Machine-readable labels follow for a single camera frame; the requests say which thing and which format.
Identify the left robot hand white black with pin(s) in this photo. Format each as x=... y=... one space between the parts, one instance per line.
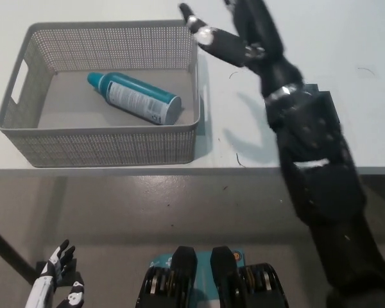
x=46 y=282

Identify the robot body black teal blocks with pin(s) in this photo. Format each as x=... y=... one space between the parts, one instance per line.
x=187 y=276

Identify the black table leg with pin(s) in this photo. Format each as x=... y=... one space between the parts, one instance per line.
x=6 y=250

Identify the teal air purifying spray can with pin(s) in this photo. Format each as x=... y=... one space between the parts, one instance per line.
x=138 y=96

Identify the grey perforated plastic basket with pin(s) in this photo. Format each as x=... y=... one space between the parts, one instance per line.
x=115 y=144

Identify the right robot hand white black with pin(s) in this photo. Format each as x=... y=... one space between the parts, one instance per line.
x=269 y=54

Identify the black tape patch on table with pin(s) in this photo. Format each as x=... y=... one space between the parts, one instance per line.
x=336 y=115

